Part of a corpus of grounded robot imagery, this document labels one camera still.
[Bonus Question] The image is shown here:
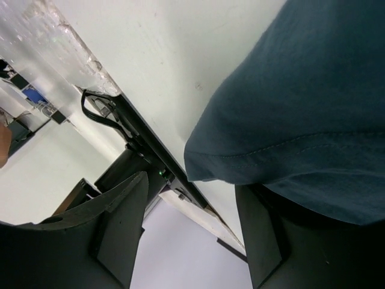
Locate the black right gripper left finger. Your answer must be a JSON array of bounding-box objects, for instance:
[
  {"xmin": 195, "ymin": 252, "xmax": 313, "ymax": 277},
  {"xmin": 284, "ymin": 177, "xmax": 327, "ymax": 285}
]
[{"xmin": 1, "ymin": 172, "xmax": 149, "ymax": 288}]

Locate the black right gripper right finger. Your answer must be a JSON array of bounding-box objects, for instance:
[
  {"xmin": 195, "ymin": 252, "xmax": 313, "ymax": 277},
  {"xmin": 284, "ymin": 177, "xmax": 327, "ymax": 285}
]
[{"xmin": 235, "ymin": 184, "xmax": 384, "ymax": 288}]

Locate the blue-grey t-shirt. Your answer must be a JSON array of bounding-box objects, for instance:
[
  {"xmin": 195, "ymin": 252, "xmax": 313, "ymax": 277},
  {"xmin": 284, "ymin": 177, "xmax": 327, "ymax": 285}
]
[{"xmin": 184, "ymin": 1, "xmax": 384, "ymax": 225}]

